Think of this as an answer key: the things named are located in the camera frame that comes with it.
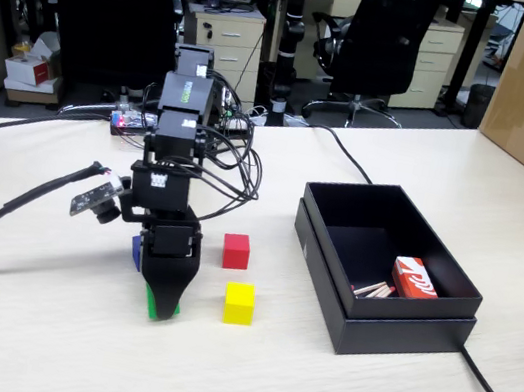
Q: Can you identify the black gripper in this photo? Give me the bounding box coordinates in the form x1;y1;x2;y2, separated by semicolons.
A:
121;201;212;328

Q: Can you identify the green cube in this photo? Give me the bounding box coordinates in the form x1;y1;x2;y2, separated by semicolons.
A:
139;283;185;326

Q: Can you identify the blue cube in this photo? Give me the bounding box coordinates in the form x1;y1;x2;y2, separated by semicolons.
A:
126;233;148;274

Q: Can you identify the yellow cube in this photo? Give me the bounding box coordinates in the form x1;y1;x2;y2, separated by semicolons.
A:
219;279;259;329

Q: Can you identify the red cube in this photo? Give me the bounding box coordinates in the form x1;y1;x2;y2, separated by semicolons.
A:
219;230;254;274

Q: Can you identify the small controller circuit board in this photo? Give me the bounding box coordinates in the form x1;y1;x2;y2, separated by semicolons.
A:
106;106;161;144

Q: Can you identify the black cardboard box tray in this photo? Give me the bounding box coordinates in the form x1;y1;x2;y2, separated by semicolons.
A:
283;168;502;341

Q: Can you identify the black open box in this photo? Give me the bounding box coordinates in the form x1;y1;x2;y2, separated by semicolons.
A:
273;197;494;378

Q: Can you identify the orange white matchbox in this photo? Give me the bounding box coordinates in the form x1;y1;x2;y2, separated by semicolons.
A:
387;253;445;305

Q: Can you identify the white red carton box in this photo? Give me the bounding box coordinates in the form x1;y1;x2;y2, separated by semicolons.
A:
0;24;72;110

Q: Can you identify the beige cabinet with cluttered top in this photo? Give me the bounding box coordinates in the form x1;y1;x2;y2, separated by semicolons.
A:
168;0;271;104

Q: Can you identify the black pole with white rings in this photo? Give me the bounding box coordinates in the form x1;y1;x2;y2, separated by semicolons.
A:
263;0;312;129

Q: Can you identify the black solid-back office chair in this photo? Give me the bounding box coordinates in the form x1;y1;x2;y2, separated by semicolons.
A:
17;0;189;127

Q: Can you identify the thin black stand pole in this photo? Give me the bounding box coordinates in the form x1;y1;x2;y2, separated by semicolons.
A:
257;0;282;62

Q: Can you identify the black mesh office chair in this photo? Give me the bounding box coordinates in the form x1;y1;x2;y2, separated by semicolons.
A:
294;0;446;142

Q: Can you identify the dark mesh trash bin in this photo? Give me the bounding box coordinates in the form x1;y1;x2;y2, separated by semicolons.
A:
460;81;497;133

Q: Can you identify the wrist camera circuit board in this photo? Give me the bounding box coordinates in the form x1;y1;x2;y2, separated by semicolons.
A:
67;162;136;229

